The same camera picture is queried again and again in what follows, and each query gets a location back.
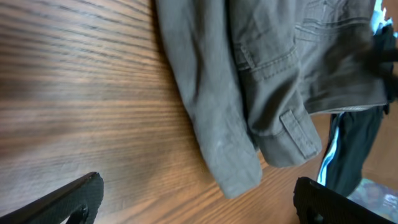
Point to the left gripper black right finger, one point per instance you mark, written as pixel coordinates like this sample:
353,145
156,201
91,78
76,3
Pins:
317,204

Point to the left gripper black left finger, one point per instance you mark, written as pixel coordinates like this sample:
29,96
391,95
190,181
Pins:
77,202

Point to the grey cotton shorts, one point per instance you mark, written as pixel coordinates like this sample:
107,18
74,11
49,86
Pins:
252,72

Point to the black t-shirt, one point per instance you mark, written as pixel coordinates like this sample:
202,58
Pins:
354,149

